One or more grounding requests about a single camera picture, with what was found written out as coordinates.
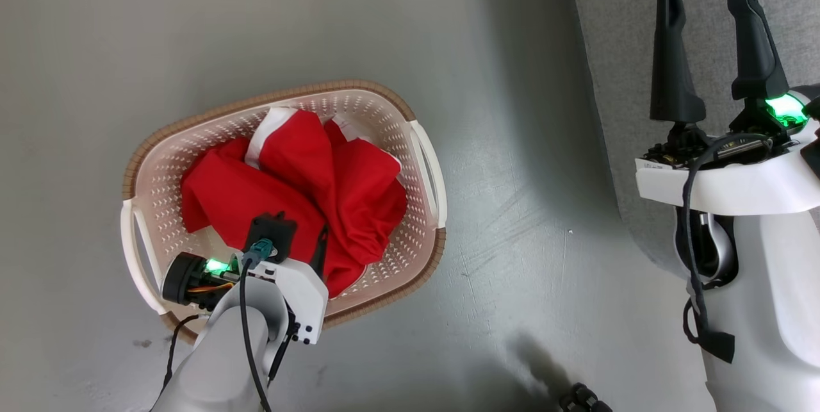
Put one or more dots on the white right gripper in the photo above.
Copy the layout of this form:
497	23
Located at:
737	184

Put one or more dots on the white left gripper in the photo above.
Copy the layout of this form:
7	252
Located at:
304	296

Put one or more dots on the red shorts with white trim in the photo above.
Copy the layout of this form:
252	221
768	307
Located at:
359	207

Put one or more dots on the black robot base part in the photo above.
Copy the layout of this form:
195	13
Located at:
580	399

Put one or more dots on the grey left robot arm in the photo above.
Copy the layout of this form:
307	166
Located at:
211	367

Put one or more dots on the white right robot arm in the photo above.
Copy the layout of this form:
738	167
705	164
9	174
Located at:
769	309

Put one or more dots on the white perforated laundry basket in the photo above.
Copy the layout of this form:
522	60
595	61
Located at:
384	117

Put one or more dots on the grey fabric sofa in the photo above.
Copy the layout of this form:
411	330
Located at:
615	47

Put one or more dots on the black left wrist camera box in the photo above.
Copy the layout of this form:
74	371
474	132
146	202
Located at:
272	232

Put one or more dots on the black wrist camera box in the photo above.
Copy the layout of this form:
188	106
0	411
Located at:
815	159
272	232

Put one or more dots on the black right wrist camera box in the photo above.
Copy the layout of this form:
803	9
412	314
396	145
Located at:
815	159

